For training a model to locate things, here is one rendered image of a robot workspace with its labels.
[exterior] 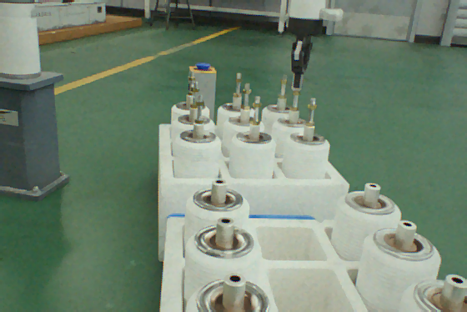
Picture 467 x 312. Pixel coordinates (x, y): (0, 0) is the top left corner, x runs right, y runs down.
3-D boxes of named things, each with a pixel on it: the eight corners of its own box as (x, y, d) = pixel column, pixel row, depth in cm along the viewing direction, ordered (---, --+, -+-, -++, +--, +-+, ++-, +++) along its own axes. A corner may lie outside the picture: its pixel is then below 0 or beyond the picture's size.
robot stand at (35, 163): (-13, 193, 121) (-28, 77, 110) (24, 172, 134) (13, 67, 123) (38, 202, 118) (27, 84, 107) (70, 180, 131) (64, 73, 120)
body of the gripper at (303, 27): (293, 12, 107) (288, 53, 110) (285, 13, 99) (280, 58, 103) (326, 14, 105) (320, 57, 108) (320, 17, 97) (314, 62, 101)
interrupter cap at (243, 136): (228, 135, 100) (229, 133, 99) (258, 132, 103) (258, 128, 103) (248, 147, 94) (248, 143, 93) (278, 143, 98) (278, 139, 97)
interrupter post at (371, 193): (364, 208, 71) (368, 188, 70) (359, 201, 74) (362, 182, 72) (379, 208, 72) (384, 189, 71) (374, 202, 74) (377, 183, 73)
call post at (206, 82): (186, 175, 140) (190, 72, 129) (185, 166, 146) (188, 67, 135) (210, 175, 141) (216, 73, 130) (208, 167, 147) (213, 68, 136)
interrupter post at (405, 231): (397, 251, 61) (402, 228, 59) (389, 241, 63) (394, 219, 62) (414, 251, 61) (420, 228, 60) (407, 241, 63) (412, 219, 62)
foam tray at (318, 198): (158, 262, 97) (160, 183, 91) (158, 183, 133) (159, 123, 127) (337, 258, 103) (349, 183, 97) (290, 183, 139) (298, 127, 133)
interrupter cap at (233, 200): (193, 213, 66) (193, 208, 66) (192, 190, 73) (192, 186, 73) (245, 213, 67) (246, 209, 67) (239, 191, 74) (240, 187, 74)
